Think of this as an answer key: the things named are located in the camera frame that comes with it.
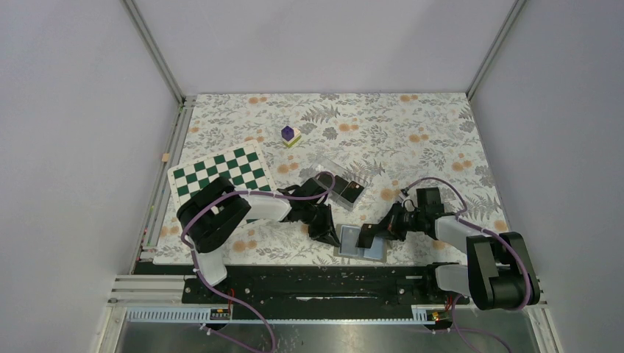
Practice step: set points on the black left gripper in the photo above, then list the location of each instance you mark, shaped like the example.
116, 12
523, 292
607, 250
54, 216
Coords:
327, 227

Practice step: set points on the green white chessboard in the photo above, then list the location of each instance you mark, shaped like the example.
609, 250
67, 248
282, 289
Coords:
243, 165

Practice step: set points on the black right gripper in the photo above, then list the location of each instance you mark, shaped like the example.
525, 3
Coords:
389, 227

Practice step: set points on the grey slotted cable duct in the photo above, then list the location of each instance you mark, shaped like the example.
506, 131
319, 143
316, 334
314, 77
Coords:
411, 314

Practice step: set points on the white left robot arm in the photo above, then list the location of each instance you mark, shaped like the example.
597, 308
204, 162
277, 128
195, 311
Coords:
211, 216

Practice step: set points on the clear acrylic card tray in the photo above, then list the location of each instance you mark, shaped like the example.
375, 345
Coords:
323, 164

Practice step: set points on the floral table cloth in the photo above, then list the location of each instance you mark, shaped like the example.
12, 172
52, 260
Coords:
393, 140

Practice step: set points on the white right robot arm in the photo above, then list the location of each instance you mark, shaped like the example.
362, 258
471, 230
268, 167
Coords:
498, 273

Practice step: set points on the purple yellow cube stack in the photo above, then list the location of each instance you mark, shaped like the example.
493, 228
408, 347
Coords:
290, 135

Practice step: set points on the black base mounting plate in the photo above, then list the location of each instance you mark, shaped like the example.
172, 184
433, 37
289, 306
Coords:
370, 288

